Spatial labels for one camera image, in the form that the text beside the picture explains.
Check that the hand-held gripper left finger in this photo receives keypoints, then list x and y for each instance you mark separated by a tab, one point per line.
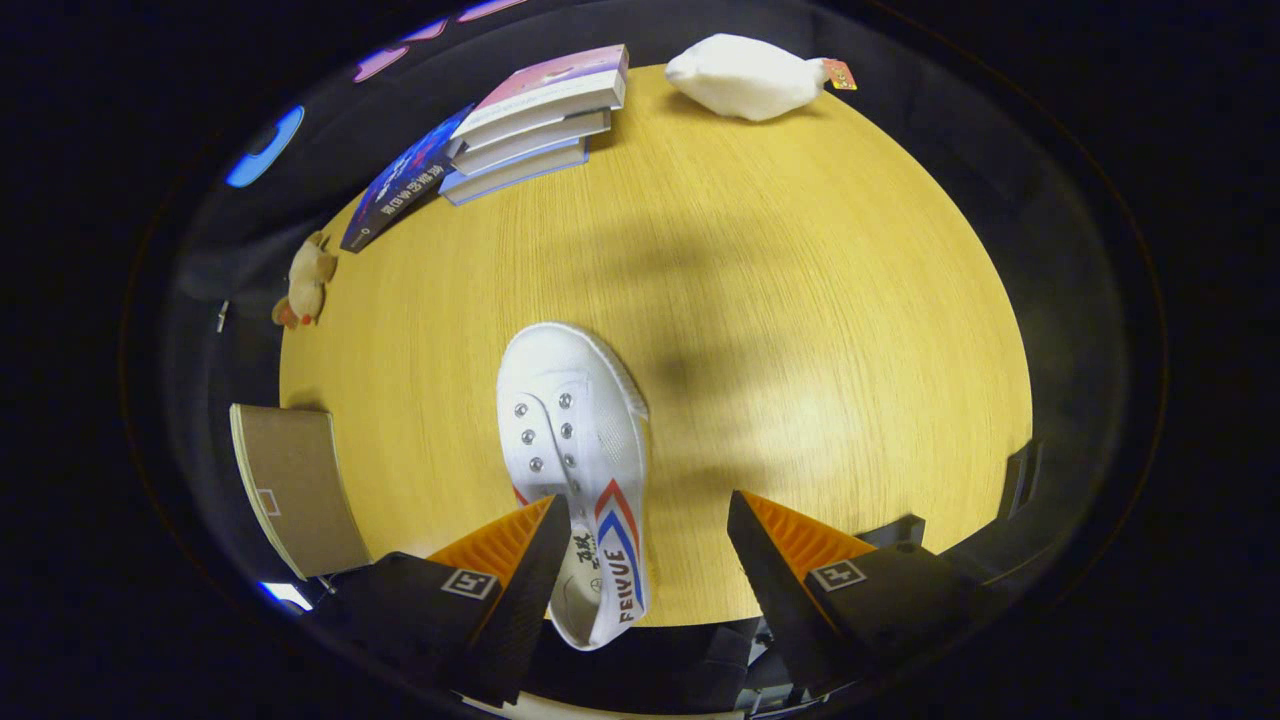
520	600

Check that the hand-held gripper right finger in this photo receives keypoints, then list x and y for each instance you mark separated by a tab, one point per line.
775	600

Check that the white canvas shoe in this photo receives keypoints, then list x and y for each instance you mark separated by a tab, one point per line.
570	420

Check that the beige fabric storage box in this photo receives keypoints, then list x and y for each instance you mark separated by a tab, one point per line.
300	490

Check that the laptop screen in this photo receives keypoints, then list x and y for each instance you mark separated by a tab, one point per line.
285	596

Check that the black flat bar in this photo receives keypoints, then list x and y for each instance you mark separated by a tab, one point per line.
1020	478

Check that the tan plush dog toy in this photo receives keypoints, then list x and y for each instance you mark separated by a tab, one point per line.
305	280

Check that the white clip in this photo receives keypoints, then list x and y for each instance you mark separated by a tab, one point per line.
221	317

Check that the dark blue book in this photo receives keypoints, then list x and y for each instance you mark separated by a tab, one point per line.
405	185

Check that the pink cover book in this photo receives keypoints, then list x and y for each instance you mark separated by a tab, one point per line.
550	85

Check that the white plush toy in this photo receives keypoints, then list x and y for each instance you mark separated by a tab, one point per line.
745	75

